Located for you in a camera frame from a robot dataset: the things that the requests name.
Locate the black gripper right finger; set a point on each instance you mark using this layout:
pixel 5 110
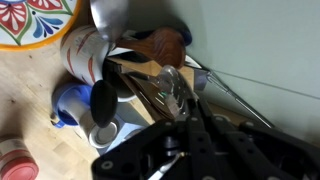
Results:
pixel 236 150

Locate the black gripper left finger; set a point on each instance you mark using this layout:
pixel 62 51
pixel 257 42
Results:
pixel 196 136

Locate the metal slotted skimmer spoon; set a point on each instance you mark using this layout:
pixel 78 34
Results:
pixel 146 98

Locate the silver cylindrical holder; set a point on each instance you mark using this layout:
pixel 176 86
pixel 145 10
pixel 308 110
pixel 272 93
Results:
pixel 103 137

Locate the wooden spoon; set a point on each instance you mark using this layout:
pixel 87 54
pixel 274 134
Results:
pixel 163 46

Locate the white utensil holder red chilies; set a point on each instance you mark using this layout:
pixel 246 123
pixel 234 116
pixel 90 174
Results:
pixel 80 53

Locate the black utensil head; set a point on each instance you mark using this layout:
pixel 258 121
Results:
pixel 104 103

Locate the blue and white cup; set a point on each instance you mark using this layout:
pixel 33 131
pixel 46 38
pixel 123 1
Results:
pixel 71 100

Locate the silver ladle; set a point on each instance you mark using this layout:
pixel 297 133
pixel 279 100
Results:
pixel 110 18

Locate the red-lid spice jar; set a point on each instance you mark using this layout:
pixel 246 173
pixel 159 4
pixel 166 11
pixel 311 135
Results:
pixel 16 161

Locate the colourful painted plate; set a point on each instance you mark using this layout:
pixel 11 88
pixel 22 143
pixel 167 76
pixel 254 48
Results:
pixel 33 23

